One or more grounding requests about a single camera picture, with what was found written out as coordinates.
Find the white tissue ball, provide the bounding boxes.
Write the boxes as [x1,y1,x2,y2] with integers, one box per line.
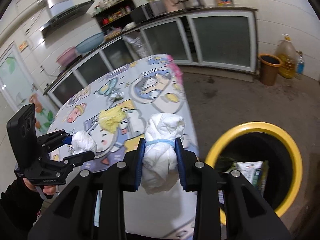
[72,131,97,155]

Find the white plastic bag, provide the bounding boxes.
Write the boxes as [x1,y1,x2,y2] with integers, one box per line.
[141,113,185,194]

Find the red snack box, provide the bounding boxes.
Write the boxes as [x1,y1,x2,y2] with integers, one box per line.
[236,161,262,183]

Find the green milk carton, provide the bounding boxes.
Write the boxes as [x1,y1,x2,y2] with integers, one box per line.
[252,161,269,196]

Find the black sleeve forearm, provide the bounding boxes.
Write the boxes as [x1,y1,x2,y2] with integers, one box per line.
[1,178,43,239]

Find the yellow trash bin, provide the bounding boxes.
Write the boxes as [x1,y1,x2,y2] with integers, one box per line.
[206,121,303,217]

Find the kitchen counter cabinets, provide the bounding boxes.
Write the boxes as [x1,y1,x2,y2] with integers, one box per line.
[44,7,258,107]

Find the left hand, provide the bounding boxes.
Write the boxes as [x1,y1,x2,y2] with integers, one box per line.
[23,178,56,196]

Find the yellow crumpled plastic bag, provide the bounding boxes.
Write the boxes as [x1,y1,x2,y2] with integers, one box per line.
[98,106,125,134]

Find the floral glass door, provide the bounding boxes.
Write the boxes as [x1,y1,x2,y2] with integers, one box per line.
[1,43,57,135]

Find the cartoon print tablecloth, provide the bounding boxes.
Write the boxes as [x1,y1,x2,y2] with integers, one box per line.
[48,54,199,172]

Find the pink plastic basin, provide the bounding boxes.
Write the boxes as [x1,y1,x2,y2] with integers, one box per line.
[56,47,77,67]

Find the blue plastic basket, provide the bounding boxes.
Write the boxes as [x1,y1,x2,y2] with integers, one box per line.
[75,33,104,54]

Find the brown waste bucket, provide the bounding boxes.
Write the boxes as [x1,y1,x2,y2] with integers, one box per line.
[258,54,283,86]

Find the range hood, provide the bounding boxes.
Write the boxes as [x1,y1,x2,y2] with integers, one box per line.
[15,0,95,40]

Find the blue water bottle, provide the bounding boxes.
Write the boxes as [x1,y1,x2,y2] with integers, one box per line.
[297,51,305,75]

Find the large cooking oil jug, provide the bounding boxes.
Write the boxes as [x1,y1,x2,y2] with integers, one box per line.
[274,34,297,79]

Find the black microwave oven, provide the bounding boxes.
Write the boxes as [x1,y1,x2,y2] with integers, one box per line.
[130,1,167,24]

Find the pink thermos jug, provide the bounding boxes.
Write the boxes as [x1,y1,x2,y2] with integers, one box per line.
[162,0,179,12]

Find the black camera box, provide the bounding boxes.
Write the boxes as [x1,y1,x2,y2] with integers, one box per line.
[7,103,41,173]

